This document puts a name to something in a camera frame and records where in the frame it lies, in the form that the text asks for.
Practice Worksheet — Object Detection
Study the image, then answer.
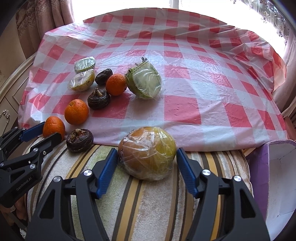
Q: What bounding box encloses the red white checkered tablecloth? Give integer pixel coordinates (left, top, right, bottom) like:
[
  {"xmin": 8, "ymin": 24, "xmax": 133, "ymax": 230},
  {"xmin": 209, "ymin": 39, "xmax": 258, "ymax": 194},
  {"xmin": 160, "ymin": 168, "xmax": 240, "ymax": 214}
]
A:
[{"xmin": 18, "ymin": 8, "xmax": 287, "ymax": 151}]

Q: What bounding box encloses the yellow orange round fruit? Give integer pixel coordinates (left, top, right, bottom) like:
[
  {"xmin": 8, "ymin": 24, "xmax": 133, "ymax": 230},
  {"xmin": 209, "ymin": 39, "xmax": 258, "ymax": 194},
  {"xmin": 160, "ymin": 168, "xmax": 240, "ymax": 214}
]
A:
[{"xmin": 118, "ymin": 126, "xmax": 177, "ymax": 181}]

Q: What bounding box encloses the orange tangerine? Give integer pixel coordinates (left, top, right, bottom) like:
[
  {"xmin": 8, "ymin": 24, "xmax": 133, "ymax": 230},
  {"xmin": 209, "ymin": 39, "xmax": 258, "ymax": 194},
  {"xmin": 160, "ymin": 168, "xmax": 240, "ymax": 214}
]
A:
[
  {"xmin": 64, "ymin": 99, "xmax": 89, "ymax": 126},
  {"xmin": 43, "ymin": 116, "xmax": 66, "ymax": 140},
  {"xmin": 105, "ymin": 74, "xmax": 127, "ymax": 96}
]

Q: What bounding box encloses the dark brown fruit front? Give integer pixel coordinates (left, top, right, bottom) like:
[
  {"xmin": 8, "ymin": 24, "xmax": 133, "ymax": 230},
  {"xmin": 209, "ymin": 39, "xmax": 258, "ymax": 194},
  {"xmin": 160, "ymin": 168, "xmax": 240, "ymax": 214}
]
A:
[{"xmin": 66, "ymin": 128, "xmax": 94, "ymax": 153}]

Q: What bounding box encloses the striped cushion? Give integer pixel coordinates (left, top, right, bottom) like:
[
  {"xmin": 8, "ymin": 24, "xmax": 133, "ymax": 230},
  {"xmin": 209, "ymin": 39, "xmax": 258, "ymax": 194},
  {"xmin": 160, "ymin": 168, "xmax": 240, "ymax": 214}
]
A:
[{"xmin": 25, "ymin": 141, "xmax": 253, "ymax": 240}]

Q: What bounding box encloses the pink floral curtain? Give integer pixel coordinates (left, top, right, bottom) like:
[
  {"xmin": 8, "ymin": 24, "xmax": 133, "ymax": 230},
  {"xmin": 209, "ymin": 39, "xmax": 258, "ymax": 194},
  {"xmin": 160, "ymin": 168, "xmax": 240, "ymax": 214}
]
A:
[{"xmin": 15, "ymin": 0, "xmax": 74, "ymax": 58}]

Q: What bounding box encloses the pale yellow fruit half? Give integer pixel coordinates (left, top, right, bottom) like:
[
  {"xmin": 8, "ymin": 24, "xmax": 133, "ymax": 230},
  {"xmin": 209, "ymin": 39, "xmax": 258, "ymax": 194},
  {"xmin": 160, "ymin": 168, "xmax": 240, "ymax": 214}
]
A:
[{"xmin": 68, "ymin": 69, "xmax": 95, "ymax": 92}]

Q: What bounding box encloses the green kiwi half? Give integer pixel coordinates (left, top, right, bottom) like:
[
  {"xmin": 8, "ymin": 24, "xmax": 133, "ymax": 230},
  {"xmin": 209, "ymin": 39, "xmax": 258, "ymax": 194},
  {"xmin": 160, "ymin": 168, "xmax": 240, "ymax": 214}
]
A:
[{"xmin": 74, "ymin": 56, "xmax": 96, "ymax": 74}]

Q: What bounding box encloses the green melon half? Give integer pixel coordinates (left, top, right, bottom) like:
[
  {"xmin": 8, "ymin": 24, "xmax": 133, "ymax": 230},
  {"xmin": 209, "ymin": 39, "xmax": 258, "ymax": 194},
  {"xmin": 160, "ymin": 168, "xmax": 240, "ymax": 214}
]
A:
[{"xmin": 125, "ymin": 57, "xmax": 162, "ymax": 99}]

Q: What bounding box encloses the dark brown fruit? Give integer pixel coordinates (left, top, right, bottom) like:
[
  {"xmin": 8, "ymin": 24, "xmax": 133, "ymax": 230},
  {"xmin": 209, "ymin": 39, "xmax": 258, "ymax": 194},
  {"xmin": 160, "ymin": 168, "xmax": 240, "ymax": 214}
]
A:
[
  {"xmin": 87, "ymin": 88, "xmax": 111, "ymax": 110},
  {"xmin": 66, "ymin": 128, "xmax": 94, "ymax": 153},
  {"xmin": 95, "ymin": 68, "xmax": 113, "ymax": 86}
]

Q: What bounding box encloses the purple white cardboard box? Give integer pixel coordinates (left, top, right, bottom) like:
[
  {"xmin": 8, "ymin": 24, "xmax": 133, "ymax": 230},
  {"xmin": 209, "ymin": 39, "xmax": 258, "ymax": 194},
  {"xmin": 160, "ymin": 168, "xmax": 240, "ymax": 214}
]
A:
[{"xmin": 246, "ymin": 140, "xmax": 295, "ymax": 240}]

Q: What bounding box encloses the cream ornate cabinet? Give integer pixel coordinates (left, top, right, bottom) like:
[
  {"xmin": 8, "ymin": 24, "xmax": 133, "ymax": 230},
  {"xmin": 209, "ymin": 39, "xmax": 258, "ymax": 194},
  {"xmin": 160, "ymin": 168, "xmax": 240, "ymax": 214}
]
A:
[{"xmin": 1, "ymin": 17, "xmax": 36, "ymax": 134}]

